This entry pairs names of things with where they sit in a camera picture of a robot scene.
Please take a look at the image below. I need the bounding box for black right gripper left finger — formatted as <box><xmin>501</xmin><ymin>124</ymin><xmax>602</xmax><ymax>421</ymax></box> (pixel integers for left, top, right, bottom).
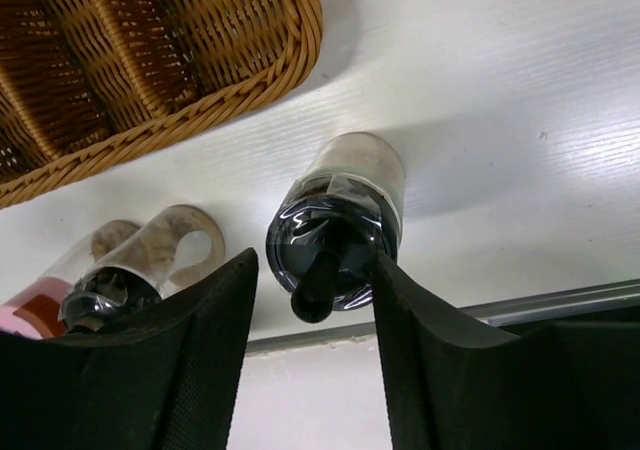
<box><xmin>1</xmin><ymin>249</ymin><xmax>258</xmax><ymax>449</ymax></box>

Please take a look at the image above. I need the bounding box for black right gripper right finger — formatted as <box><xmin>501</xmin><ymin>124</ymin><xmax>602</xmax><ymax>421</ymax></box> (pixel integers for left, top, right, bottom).
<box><xmin>372</xmin><ymin>255</ymin><xmax>639</xmax><ymax>449</ymax></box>

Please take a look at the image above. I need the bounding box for black lid spice jar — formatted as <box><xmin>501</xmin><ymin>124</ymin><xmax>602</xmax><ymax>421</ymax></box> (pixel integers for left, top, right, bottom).
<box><xmin>59</xmin><ymin>205</ymin><xmax>226</xmax><ymax>334</ymax></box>

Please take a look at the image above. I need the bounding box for pink lid spice jar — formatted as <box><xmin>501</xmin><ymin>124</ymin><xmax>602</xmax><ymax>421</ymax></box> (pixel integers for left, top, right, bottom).
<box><xmin>1</xmin><ymin>220</ymin><xmax>140</xmax><ymax>340</ymax></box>

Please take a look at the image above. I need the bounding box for black lid pepper jar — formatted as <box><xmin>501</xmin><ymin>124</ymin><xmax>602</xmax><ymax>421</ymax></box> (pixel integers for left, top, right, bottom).
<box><xmin>265</xmin><ymin>132</ymin><xmax>405</xmax><ymax>324</ymax></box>

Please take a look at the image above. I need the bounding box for brown wicker divided basket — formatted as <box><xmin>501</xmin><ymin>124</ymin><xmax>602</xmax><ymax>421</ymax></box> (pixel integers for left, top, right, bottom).
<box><xmin>1</xmin><ymin>0</ymin><xmax>323</xmax><ymax>207</ymax></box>

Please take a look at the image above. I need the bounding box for aluminium table edge rail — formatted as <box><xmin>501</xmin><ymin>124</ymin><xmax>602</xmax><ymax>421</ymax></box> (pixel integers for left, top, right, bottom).
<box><xmin>247</xmin><ymin>280</ymin><xmax>639</xmax><ymax>354</ymax></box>

